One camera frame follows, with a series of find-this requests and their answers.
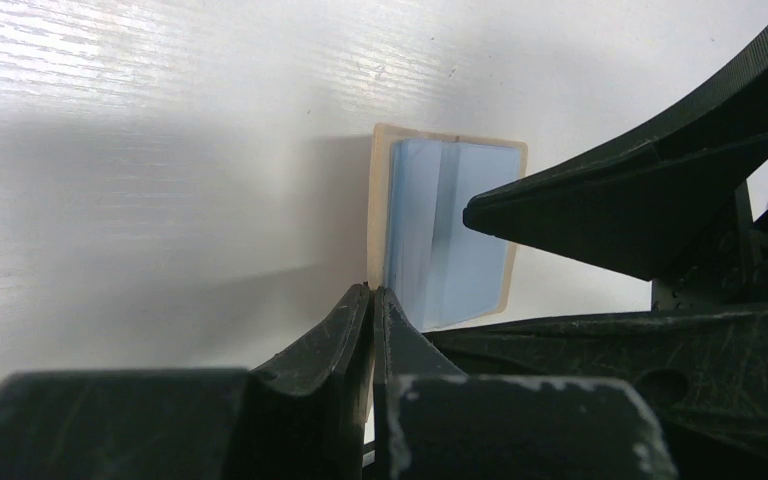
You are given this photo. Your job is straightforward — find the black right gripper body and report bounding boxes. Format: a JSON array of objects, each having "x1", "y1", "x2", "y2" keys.
[{"x1": 651, "y1": 183, "x2": 768, "y2": 310}]

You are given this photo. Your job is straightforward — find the blue credit card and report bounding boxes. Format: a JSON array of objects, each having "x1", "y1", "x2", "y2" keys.
[{"x1": 383, "y1": 137, "x2": 523, "y2": 333}]

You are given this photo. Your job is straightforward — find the beige leather card holder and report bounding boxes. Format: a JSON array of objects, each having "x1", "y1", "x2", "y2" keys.
[{"x1": 366, "y1": 123, "x2": 530, "y2": 315}]

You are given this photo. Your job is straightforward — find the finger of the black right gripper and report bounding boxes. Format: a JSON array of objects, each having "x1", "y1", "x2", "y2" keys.
[
  {"x1": 463, "y1": 26, "x2": 768, "y2": 281},
  {"x1": 429, "y1": 303, "x2": 768, "y2": 464}
]

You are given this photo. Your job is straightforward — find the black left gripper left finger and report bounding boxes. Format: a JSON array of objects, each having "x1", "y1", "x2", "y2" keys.
[{"x1": 0, "y1": 284, "x2": 372, "y2": 479}]

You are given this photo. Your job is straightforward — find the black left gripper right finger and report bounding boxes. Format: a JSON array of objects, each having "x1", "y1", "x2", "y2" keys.
[{"x1": 372, "y1": 288, "x2": 678, "y2": 479}]

